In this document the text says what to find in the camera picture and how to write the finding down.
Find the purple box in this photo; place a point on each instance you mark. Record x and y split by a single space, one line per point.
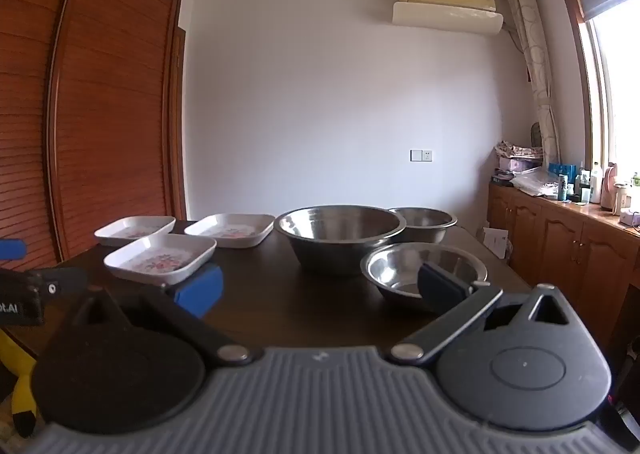
520 165

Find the large steel bowl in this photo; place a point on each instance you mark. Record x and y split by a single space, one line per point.
340 234

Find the white bottle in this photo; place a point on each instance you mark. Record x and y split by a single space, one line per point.
596 181

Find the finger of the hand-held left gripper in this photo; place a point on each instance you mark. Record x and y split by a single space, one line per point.
60 281
12 249

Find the dark books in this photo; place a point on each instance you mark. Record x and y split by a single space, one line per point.
501 181

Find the pink kettle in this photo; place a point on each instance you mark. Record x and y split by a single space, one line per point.
609 186

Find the white cup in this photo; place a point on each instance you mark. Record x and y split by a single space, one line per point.
622 198

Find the white floral square plate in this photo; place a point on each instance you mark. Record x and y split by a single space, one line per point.
230 229
132 229
160 259

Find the small steel bowl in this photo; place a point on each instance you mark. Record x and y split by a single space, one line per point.
425 221

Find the patterned beige curtain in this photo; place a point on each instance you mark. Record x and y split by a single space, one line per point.
537 74

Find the wooden framed window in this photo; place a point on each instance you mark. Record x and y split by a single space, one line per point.
615 99

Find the wooden sideboard cabinet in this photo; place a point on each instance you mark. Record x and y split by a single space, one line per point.
555 244

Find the folded patterned cloth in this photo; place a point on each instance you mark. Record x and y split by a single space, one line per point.
517 150

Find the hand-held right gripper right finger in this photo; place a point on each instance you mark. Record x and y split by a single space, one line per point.
440 286

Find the wall air conditioner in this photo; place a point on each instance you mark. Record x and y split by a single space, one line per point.
445 14

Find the white wall socket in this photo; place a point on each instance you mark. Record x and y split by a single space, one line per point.
421 155

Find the clear plastic bags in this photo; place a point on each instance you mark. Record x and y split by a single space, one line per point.
537 183

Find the medium steel bowl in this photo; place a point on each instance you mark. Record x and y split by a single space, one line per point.
395 269

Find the wooden louvered wardrobe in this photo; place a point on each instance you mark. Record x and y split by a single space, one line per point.
100 109

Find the blue boxes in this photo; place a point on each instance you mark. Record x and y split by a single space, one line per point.
561 170

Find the dark woven fan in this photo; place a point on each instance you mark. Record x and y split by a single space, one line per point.
536 134

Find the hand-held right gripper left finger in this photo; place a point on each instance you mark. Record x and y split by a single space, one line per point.
200 291

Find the white paper bag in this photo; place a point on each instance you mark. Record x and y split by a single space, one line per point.
496 243

